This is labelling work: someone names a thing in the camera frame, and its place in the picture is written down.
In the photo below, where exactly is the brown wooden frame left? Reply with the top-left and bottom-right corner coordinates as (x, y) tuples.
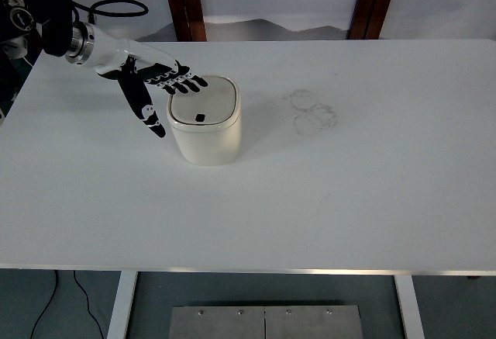
(167, 0), (207, 42)

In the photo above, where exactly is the white right table leg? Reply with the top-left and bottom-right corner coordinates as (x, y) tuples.
(394, 275), (425, 339)

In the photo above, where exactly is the black floor cable right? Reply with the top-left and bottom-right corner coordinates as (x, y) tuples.
(72, 270), (105, 339)

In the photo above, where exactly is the grey metal base plate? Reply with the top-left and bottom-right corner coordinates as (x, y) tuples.
(169, 305), (363, 338)

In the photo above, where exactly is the white left table leg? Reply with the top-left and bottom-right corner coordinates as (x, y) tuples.
(107, 271), (138, 339)

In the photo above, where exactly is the cream plastic trash can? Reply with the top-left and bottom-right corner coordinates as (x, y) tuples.
(167, 76), (242, 166)

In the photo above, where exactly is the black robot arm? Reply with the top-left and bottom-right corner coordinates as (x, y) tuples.
(1, 0), (208, 137)

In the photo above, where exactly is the white table leg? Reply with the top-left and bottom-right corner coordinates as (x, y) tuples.
(107, 271), (138, 339)
(394, 275), (425, 339)

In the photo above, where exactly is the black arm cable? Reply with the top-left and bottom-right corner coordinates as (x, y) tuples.
(71, 0), (150, 26)

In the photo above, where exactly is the brown wooden frame right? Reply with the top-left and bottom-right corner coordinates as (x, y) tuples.
(346, 0), (391, 40)

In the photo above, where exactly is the black floor cable left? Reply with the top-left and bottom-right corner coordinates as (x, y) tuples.
(29, 270), (58, 339)

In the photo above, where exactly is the brown wooden frame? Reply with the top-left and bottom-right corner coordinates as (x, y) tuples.
(167, 0), (207, 42)
(346, 0), (391, 40)

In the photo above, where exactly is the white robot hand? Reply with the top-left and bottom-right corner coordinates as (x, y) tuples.
(65, 22), (208, 138)

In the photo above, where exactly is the black floor cable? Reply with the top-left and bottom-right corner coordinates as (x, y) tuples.
(29, 270), (58, 339)
(72, 270), (105, 339)

